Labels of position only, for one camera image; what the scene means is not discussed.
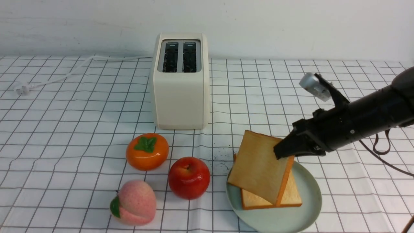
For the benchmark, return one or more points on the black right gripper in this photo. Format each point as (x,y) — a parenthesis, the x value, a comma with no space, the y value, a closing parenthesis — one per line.
(325,132)

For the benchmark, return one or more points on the toast slice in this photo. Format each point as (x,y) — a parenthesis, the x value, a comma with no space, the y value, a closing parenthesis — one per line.
(290,197)
(257,169)

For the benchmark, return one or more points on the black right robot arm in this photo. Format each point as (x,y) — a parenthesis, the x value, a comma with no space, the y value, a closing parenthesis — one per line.
(389,107)

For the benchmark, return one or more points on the light green plate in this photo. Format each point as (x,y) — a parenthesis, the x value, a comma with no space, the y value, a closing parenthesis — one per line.
(286,219)

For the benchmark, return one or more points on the red apple toy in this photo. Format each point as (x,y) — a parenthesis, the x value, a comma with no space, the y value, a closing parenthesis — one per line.
(189,178)

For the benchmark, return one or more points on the white two-slot toaster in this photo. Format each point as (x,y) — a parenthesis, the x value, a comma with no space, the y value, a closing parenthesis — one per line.
(180,81)

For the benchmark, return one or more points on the orange persimmon toy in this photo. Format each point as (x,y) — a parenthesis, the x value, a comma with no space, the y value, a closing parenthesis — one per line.
(147,152)

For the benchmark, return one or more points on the pink peach toy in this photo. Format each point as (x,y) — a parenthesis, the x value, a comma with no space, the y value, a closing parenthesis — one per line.
(135,204)

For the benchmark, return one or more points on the white grid tablecloth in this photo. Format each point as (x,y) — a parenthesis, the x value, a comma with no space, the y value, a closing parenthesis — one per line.
(63,145)

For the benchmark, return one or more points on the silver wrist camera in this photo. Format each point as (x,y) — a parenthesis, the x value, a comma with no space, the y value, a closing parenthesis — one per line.
(311,84)

